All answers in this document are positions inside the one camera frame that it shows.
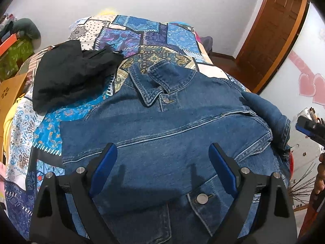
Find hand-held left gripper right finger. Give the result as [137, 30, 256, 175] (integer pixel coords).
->
[208, 142, 297, 244]

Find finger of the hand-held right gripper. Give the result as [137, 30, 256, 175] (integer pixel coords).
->
[296, 115, 325, 146]

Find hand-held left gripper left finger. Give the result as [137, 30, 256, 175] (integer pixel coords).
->
[29, 142, 120, 244]

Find blue denim jacket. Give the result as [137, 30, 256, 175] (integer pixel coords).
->
[60, 60, 292, 244]

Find black garment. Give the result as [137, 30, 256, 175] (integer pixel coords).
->
[32, 40, 125, 115]

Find person's right hand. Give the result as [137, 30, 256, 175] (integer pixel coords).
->
[313, 152, 325, 196]

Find white wardrobe door pink hearts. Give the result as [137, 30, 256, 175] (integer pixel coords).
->
[261, 2, 325, 234]

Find yellow cloth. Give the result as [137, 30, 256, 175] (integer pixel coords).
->
[3, 102, 19, 158]

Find brown wooden door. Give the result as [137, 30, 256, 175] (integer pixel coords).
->
[235, 0, 309, 93]

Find wooden lap desk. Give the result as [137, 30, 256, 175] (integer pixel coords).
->
[0, 74, 27, 155]

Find dark purple cloth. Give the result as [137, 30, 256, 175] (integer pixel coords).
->
[200, 36, 214, 54]

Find striped cloth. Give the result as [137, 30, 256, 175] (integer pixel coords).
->
[25, 46, 55, 82]

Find patchwork printed bedspread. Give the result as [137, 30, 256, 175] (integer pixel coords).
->
[5, 14, 244, 234]

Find yellow plush item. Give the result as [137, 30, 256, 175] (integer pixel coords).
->
[98, 8, 118, 16]

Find orange box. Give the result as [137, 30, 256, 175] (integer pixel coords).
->
[0, 32, 18, 56]

